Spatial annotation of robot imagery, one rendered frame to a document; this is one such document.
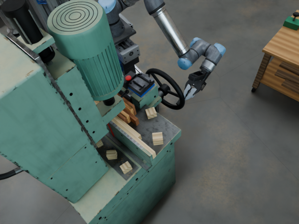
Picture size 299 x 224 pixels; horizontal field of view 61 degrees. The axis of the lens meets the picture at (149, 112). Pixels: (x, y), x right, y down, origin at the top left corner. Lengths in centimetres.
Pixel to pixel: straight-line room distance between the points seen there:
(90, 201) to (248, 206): 121
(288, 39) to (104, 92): 166
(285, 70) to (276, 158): 79
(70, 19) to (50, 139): 36
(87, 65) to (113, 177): 61
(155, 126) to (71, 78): 54
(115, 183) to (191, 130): 115
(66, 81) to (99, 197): 62
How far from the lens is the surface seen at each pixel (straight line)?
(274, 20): 331
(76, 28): 77
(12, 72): 70
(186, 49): 142
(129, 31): 181
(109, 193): 123
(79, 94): 86
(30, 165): 87
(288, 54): 215
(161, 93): 141
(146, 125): 121
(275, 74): 245
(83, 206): 125
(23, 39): 75
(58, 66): 81
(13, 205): 237
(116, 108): 111
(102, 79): 88
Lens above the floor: 195
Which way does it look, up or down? 57 degrees down
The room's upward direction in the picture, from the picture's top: 10 degrees counter-clockwise
